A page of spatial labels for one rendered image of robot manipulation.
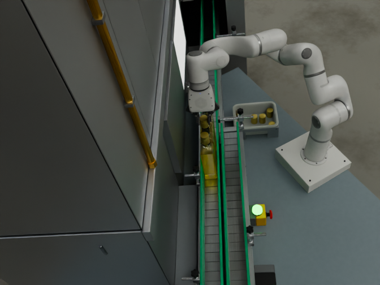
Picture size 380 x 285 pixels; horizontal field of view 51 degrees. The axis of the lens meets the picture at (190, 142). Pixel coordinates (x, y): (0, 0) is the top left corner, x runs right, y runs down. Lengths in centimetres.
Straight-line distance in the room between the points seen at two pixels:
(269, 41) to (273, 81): 192
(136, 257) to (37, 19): 86
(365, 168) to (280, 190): 116
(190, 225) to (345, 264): 64
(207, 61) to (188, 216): 66
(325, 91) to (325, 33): 230
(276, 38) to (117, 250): 95
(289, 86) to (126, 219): 253
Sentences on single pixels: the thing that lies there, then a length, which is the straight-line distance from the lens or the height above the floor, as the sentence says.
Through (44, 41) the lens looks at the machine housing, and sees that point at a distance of 68.
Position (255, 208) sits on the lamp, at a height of 85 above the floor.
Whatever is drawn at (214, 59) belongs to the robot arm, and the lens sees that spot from 147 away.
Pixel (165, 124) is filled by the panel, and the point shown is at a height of 130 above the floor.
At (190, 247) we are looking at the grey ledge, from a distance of 167.
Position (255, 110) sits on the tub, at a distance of 217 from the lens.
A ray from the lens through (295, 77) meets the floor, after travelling 352.
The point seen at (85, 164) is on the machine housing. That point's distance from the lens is 90.
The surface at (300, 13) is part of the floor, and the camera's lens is 423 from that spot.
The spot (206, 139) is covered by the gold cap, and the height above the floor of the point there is 115.
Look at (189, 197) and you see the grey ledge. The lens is 178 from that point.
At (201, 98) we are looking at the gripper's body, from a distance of 154.
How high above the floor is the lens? 239
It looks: 51 degrees down
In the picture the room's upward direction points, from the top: 13 degrees counter-clockwise
